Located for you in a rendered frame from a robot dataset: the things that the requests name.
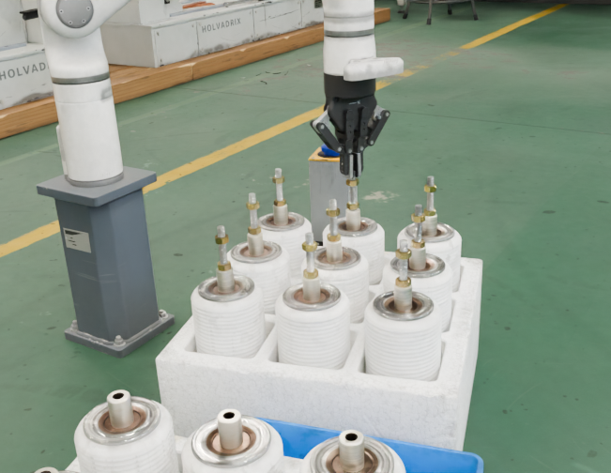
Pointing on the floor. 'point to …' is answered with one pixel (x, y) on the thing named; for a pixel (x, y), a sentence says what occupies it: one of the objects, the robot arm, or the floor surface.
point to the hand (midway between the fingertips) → (351, 164)
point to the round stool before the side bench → (439, 3)
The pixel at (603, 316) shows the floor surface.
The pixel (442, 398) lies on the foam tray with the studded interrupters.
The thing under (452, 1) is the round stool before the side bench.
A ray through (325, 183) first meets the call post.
